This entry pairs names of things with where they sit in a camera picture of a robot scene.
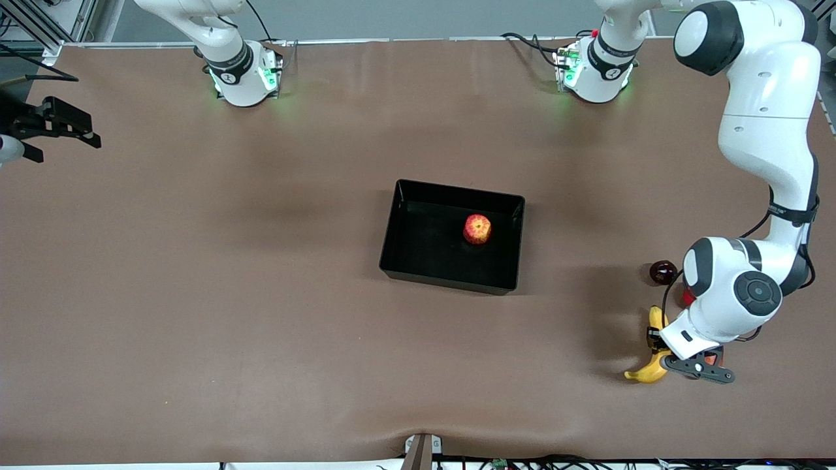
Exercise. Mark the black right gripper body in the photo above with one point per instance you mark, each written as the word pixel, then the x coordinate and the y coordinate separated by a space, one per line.
pixel 18 121

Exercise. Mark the yellow banana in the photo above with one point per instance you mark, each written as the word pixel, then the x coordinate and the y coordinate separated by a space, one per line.
pixel 650 371

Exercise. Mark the red yellow apple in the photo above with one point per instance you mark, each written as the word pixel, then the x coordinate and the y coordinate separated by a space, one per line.
pixel 477 230

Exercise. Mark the black rectangular plastic box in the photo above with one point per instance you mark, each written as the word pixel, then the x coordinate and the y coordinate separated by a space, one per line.
pixel 424 248

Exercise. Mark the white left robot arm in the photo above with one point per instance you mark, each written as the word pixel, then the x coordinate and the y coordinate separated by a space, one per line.
pixel 764 117

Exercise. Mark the red yellow mango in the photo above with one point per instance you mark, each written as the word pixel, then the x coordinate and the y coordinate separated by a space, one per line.
pixel 716 356

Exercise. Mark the round red peach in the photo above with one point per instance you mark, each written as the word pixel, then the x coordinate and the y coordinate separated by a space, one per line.
pixel 688 297

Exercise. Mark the dark purple plum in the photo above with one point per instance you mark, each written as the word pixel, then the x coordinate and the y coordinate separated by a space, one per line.
pixel 663 273

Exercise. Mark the grey table edge clamp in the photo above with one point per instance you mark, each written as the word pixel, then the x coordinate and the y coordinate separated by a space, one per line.
pixel 421 450

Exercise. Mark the large table cover mat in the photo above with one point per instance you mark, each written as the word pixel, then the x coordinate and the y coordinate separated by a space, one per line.
pixel 261 294

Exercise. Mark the aluminium frame profile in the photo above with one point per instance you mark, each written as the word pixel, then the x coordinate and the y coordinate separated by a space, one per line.
pixel 826 8
pixel 52 26

